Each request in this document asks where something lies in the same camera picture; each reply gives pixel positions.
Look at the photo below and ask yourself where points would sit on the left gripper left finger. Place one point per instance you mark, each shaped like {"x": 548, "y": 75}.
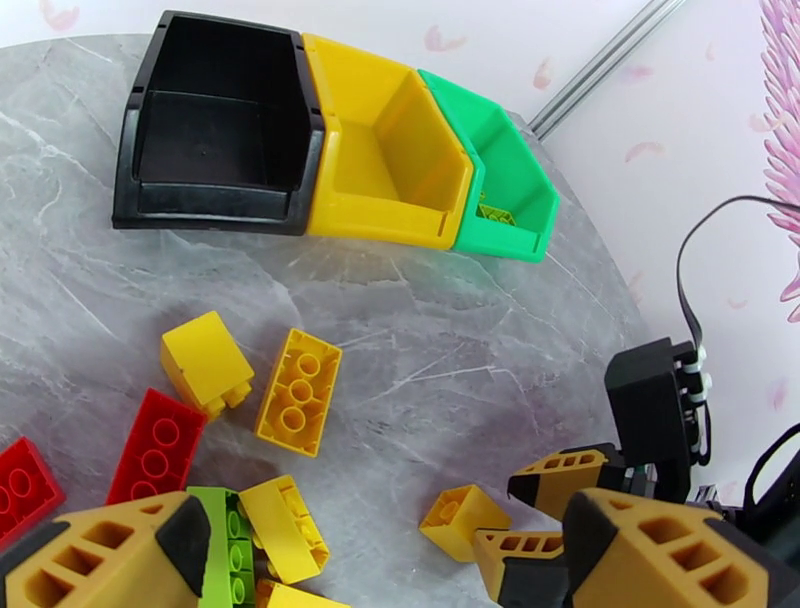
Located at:
{"x": 94, "y": 556}

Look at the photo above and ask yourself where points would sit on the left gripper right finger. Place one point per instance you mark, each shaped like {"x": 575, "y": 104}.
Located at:
{"x": 662, "y": 556}

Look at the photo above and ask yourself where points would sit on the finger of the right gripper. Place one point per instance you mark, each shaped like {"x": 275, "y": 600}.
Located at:
{"x": 556, "y": 475}
{"x": 525, "y": 569}

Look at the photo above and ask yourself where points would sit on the yellow lego brick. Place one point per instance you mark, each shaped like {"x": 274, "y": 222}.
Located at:
{"x": 299, "y": 392}
{"x": 284, "y": 531}
{"x": 465, "y": 522}
{"x": 206, "y": 362}
{"x": 294, "y": 597}

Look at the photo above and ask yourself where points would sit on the red lego brick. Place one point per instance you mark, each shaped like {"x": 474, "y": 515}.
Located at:
{"x": 22, "y": 484}
{"x": 156, "y": 447}

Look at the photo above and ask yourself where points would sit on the green lego brick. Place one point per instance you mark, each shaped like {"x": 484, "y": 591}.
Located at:
{"x": 495, "y": 216}
{"x": 226, "y": 550}

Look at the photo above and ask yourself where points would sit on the green plastic bin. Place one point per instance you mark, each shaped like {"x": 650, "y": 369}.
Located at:
{"x": 512, "y": 169}

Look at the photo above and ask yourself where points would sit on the yellow plastic bin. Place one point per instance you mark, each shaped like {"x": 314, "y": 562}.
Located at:
{"x": 387, "y": 169}

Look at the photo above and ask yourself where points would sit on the black plastic bin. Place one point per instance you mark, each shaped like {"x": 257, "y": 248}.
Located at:
{"x": 212, "y": 137}

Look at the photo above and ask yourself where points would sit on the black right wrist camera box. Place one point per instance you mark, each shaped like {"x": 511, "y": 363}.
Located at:
{"x": 650, "y": 406}

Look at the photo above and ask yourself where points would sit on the aluminium frame post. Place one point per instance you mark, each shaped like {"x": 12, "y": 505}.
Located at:
{"x": 600, "y": 65}

